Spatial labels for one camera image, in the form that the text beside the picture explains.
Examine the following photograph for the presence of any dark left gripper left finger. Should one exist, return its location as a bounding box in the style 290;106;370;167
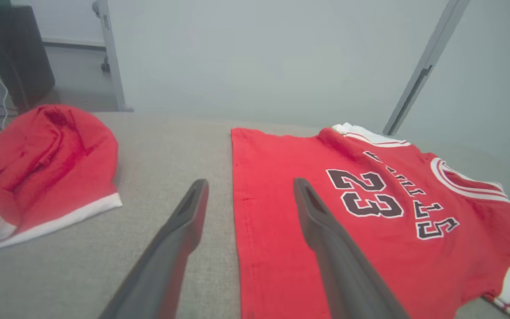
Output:
99;179;209;319

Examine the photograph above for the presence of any grey partition post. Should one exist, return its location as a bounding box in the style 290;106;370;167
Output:
382;0;470;136
92;0;134;112

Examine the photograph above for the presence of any red basketball jersey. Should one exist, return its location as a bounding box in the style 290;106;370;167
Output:
231;123;510;319

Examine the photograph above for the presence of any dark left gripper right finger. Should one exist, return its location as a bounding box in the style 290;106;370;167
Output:
293;178;410;319

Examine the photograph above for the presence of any wide white partition panel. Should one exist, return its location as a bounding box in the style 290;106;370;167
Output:
107;0;455;133

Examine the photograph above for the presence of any red shorts white hem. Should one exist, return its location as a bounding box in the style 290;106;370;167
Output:
0;104;123;255

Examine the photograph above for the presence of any narrow white partition panel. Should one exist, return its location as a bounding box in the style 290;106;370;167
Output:
397;0;510;175

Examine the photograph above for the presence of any dark cabinet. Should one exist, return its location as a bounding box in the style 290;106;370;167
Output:
0;4;55;112

